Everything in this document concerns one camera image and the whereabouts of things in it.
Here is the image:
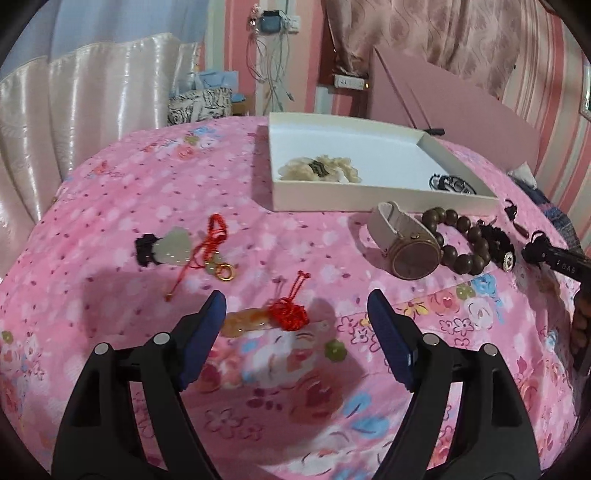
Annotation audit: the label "black braided bracelet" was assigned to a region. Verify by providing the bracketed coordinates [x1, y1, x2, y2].
[479, 220, 517, 273]

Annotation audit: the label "black cord brown pendant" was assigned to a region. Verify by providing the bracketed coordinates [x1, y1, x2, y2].
[504, 199, 530, 239]

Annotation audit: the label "brown wooden bead bracelet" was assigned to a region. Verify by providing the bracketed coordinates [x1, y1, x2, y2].
[420, 206, 492, 276]

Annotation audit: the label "white strap rose-gold watch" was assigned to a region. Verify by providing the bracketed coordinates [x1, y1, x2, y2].
[367, 202, 441, 281]

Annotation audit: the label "red knot amber pendant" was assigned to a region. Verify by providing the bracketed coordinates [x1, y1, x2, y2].
[221, 270, 311, 338]

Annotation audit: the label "white shallow jewelry box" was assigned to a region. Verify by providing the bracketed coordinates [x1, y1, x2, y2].
[269, 113, 499, 217]

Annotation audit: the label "right hand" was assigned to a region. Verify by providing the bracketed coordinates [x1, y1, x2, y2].
[570, 287, 591, 369]

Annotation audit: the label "dark patterned blanket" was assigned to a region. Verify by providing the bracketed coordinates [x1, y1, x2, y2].
[513, 178, 584, 255]

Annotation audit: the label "white small pillow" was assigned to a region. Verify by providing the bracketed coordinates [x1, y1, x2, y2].
[508, 162, 538, 189]

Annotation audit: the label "pink headboard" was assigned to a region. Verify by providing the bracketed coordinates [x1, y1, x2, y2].
[368, 47, 540, 171]

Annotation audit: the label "pink floral bedsheet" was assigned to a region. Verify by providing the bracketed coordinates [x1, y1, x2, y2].
[1, 117, 577, 479]

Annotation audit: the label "pink patterned curtain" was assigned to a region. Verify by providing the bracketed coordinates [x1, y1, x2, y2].
[324, 0, 522, 99]

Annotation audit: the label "white power strip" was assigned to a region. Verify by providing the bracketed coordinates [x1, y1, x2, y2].
[334, 74, 369, 91]

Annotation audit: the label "white satin curtain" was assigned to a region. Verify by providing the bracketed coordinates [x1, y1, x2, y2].
[1, 33, 201, 272]

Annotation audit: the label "black white patterned bag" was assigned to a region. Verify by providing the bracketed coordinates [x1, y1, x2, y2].
[167, 87, 231, 126]

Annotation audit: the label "white hanging cables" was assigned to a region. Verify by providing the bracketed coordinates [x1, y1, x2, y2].
[245, 27, 297, 114]

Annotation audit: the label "wall socket with blue charger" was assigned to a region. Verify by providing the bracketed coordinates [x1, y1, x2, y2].
[249, 5, 301, 35]

